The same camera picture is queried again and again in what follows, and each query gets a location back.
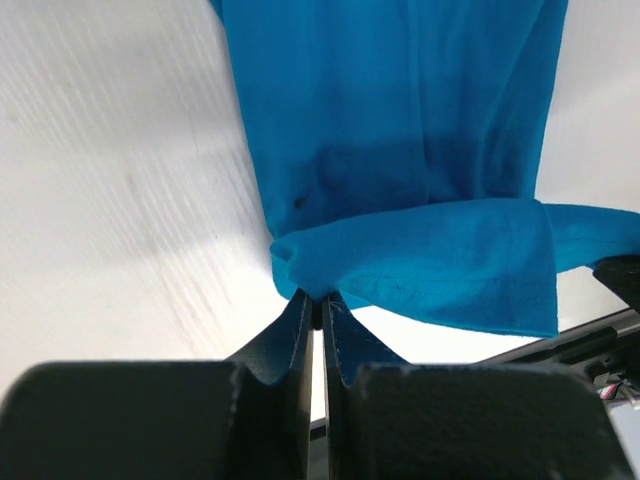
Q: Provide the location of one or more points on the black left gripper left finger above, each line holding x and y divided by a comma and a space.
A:
245, 417

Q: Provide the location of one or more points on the blue t-shirt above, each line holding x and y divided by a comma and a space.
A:
396, 147

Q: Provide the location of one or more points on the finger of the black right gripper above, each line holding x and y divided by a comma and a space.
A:
621, 275

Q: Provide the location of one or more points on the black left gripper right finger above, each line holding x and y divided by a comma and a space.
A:
391, 419

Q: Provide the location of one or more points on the aluminium table edge rail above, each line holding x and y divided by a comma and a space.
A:
604, 351

